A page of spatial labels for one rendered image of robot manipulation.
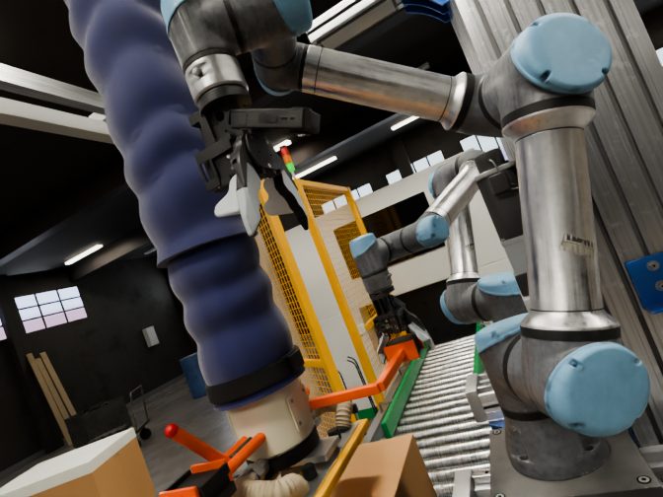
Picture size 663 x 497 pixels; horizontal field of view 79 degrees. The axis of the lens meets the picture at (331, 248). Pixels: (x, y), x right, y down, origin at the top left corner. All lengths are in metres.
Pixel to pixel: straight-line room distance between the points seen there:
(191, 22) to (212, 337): 0.58
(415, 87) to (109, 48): 0.66
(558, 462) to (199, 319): 0.68
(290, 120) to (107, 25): 0.64
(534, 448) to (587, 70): 0.54
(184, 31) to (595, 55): 0.52
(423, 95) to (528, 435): 0.57
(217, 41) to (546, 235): 0.49
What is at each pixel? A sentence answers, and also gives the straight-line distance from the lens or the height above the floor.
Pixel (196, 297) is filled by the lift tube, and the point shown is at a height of 1.50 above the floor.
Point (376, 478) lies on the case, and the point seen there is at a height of 0.94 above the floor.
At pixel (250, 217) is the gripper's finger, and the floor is 1.54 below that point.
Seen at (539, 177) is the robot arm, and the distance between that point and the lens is 0.60.
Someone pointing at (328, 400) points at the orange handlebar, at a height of 1.18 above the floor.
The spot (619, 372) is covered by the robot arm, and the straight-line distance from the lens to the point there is 0.59.
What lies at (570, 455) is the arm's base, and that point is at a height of 1.07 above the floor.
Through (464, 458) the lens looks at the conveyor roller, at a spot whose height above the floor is 0.54.
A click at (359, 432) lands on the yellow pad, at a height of 1.07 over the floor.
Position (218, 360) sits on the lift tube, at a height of 1.36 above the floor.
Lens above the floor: 1.45
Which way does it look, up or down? 3 degrees up
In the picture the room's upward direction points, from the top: 21 degrees counter-clockwise
